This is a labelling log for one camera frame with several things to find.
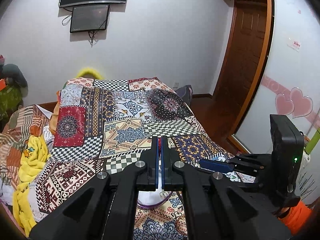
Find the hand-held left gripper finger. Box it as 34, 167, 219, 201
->
161, 136, 293, 240
29, 136, 160, 240

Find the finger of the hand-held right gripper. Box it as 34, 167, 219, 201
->
199, 159, 261, 178
226, 153, 272, 167

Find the red beaded bracelet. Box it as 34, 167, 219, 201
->
156, 136, 163, 163

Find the purple heart-shaped jewelry box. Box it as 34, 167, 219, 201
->
136, 190, 184, 209

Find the person's right forearm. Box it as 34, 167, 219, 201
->
277, 200, 313, 234

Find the colourful patchwork blanket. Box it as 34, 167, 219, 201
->
35, 77, 240, 240

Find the small pink heart sticker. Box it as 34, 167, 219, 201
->
275, 93, 295, 115

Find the large pink heart sticker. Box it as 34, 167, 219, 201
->
290, 87, 313, 119

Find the dark bag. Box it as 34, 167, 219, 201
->
175, 85, 193, 104

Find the white sliding wardrobe door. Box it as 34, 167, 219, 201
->
227, 0, 320, 155

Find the brown wooden door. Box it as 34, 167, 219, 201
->
212, 0, 268, 145

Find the red label sticker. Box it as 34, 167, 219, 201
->
287, 38, 302, 52

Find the yellow round cushion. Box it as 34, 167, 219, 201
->
76, 67, 105, 79

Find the yellow cloth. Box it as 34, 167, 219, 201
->
12, 135, 52, 233

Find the striped orange quilt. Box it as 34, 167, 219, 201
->
0, 104, 54, 188

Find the green cloth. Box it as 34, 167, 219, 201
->
0, 85, 24, 120

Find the grey pillow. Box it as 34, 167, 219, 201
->
1, 64, 28, 88

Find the pink band wall sticker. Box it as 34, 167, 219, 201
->
261, 76, 320, 128

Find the black hanging cable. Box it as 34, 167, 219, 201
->
87, 30, 97, 47

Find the small black wall monitor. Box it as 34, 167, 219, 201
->
70, 4, 110, 34

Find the black looped cable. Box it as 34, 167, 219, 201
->
61, 13, 73, 26

